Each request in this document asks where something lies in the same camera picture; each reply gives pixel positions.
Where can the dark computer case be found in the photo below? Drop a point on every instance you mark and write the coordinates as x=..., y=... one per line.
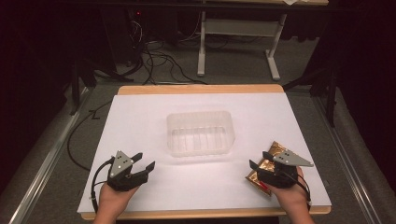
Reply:
x=124, y=34

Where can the person's right hand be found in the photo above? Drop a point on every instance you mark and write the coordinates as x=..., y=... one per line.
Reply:
x=289, y=196

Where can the dark curtain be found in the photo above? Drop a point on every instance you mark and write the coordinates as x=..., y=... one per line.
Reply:
x=31, y=93
x=370, y=77

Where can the golden foil snack packet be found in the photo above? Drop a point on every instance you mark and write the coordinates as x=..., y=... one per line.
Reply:
x=252, y=179

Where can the white paper sheet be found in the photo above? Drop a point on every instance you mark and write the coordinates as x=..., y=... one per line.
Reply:
x=186, y=186

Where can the clear plastic container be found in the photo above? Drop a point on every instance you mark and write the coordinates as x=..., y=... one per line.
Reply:
x=199, y=133

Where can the white metal desk frame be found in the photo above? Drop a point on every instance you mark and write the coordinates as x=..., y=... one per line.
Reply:
x=243, y=27

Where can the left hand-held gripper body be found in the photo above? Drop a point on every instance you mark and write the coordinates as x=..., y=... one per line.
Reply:
x=120, y=179

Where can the wooden table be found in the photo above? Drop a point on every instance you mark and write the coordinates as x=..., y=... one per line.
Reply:
x=199, y=89

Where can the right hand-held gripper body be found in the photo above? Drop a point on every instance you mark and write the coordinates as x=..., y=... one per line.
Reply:
x=277, y=177

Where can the black metal stand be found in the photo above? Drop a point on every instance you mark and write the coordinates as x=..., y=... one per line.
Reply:
x=75, y=87
x=331, y=93

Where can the person's left hand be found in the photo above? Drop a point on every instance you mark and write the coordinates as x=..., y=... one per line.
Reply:
x=112, y=196

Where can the silver metal floor rail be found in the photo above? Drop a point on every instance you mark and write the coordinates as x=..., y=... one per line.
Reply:
x=348, y=161
x=46, y=161

